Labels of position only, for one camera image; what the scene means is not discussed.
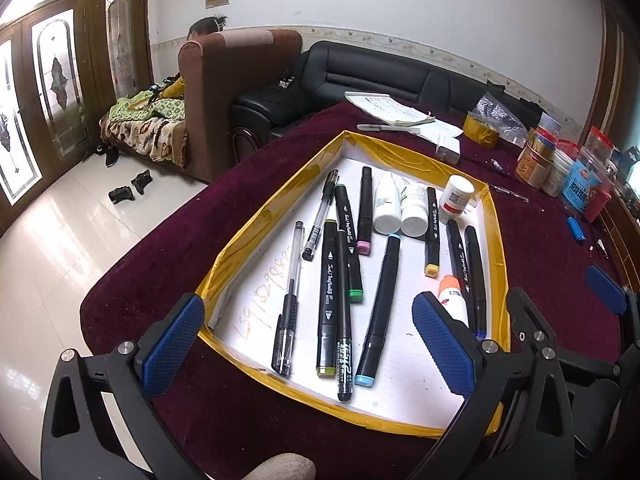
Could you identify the white plastic bottle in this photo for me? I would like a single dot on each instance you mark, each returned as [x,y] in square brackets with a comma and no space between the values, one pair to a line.
[414,215]
[387,210]

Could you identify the brown armchair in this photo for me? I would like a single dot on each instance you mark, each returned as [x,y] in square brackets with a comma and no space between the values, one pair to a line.
[225,90]

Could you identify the metal tweezers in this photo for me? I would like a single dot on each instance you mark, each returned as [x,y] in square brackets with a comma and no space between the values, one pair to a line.
[603,249]

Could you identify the clear jar with blue label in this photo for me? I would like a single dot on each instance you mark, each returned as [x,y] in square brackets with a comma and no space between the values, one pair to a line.
[585,180]

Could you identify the green cloth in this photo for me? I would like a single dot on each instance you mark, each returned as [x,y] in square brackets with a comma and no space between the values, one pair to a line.
[145,102]

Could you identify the olive-capped black marker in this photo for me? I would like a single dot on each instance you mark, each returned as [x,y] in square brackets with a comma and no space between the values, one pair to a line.
[327,285]

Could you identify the plain black marker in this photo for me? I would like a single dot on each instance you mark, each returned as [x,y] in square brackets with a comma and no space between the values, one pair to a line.
[457,260]

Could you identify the white charger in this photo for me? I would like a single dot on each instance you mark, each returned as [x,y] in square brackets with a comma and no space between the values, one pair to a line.
[448,150]

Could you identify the white bottle with red label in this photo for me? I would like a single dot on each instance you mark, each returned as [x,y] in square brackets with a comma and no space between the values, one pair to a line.
[457,197]

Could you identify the clear gel pen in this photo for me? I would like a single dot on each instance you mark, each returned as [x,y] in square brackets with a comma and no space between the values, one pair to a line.
[287,320]
[320,220]

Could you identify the pink-capped black marker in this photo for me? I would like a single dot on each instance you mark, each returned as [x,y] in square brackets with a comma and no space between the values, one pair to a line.
[365,200]

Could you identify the white plastic jar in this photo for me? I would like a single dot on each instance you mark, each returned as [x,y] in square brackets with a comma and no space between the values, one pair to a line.
[557,175]

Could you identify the clear plastic bag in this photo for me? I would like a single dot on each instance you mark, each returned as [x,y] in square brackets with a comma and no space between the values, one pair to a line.
[500,112]

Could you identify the small blue trinket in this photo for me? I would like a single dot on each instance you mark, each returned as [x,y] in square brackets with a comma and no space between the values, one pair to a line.
[496,164]

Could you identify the pink knitted cup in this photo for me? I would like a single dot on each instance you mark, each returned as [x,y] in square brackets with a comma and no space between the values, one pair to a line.
[597,207]

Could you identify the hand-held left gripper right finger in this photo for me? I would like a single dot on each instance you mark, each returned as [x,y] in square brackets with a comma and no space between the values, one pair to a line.
[445,345]

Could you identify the light-blue-capped black marker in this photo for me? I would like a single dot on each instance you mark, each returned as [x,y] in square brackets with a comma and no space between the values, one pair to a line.
[382,300]

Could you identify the printed blanket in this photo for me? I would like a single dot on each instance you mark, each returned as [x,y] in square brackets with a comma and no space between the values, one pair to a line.
[145,137]

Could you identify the yellow tape roll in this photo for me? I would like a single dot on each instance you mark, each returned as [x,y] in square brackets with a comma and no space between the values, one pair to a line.
[481,130]

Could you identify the wooden sideboard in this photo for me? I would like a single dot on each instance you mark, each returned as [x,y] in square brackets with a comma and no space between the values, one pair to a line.
[622,240]

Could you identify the green-capped black marker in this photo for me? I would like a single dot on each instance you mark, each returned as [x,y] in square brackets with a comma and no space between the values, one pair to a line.
[347,230]

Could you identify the grey tape roll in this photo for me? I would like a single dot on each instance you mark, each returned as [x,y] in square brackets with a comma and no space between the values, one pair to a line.
[550,122]

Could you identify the yellow-capped black marker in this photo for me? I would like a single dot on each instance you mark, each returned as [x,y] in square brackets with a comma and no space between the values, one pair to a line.
[432,230]

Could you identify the orange label jar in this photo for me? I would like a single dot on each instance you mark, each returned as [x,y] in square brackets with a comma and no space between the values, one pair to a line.
[530,170]

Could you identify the orange-capped glue bottle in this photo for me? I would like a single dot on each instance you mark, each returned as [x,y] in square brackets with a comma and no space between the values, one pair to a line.
[450,300]

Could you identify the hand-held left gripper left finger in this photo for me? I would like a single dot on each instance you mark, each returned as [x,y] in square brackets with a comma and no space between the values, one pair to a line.
[170,345]

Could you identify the person's left hand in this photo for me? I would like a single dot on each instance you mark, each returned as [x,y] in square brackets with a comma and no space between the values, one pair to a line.
[280,467]

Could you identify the wooden glass door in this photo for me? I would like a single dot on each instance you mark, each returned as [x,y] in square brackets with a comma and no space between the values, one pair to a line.
[65,75]

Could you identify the stacked tape rolls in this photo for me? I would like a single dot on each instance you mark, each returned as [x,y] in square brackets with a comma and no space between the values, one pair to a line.
[542,140]

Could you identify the white paper notebook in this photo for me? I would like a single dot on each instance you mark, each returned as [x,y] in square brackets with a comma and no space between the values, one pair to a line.
[395,110]

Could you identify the yellow taped cardboard tray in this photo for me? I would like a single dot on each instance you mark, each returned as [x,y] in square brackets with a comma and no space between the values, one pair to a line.
[240,330]

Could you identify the black leather sofa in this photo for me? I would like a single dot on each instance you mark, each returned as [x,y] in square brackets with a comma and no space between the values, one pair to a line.
[370,75]

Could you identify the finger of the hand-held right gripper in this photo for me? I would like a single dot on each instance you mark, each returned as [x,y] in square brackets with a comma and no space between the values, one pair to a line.
[605,287]
[522,315]

